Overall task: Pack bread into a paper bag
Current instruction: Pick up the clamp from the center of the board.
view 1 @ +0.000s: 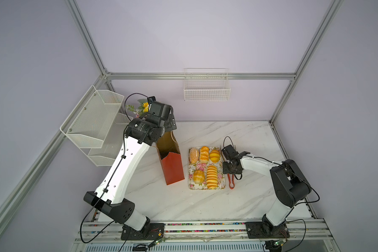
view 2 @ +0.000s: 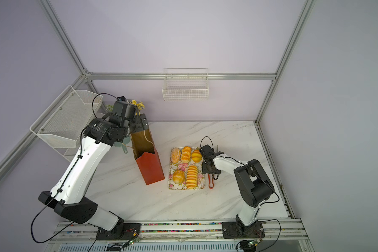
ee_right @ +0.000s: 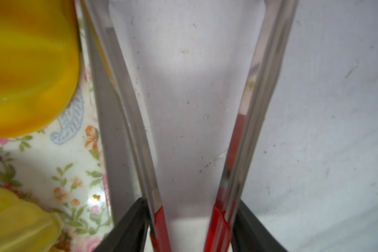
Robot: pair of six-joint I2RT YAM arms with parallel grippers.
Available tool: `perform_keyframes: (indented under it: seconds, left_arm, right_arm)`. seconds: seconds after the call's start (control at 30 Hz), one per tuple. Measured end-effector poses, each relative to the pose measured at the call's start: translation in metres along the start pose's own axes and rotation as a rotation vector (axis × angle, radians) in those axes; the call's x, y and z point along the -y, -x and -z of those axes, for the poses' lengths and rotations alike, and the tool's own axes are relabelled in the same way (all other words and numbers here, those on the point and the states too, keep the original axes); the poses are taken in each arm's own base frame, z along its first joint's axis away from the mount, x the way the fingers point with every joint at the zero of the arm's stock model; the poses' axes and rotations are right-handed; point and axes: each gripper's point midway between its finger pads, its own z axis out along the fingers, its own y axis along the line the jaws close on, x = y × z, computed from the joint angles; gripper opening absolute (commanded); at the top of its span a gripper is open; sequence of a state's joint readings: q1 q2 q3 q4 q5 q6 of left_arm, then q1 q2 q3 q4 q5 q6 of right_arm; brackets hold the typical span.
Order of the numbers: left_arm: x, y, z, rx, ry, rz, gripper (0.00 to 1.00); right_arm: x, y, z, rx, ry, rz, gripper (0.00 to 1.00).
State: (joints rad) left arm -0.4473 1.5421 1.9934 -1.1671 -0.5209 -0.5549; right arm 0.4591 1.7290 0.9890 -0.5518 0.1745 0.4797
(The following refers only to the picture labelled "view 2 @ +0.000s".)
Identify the white mesh two-tier shelf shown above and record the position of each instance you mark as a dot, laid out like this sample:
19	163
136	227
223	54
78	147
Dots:
61	124

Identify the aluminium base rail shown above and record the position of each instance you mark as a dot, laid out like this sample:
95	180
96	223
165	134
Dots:
283	235

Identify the aluminium frame structure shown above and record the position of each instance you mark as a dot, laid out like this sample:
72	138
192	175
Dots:
41	15

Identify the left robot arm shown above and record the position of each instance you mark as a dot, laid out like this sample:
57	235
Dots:
68	197

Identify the white wire wall basket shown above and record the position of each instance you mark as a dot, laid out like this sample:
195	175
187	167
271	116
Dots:
186	84

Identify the long ridged yellow bread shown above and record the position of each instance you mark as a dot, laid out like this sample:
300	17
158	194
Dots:
191	177

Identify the yellow flower bouquet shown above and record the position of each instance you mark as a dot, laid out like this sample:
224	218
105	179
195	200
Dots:
124	105

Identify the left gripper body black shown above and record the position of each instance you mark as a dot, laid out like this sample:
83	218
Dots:
136	126

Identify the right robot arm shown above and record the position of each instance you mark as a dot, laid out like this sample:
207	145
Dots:
255	188

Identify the round golden bun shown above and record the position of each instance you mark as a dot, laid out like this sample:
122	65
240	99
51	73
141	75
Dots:
178	177

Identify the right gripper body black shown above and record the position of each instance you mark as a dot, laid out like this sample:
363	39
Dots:
207	169

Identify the round sesame bun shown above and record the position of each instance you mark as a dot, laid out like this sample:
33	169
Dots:
175	155

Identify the red handled metal tongs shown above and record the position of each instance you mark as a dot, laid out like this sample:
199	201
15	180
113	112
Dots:
211	181

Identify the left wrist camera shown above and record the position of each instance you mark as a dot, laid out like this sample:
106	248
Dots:
122	99

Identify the floral rectangular tray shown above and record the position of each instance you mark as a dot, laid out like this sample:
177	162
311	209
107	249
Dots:
184	167

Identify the red brown paper bag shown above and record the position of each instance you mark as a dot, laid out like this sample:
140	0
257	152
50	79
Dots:
147	157

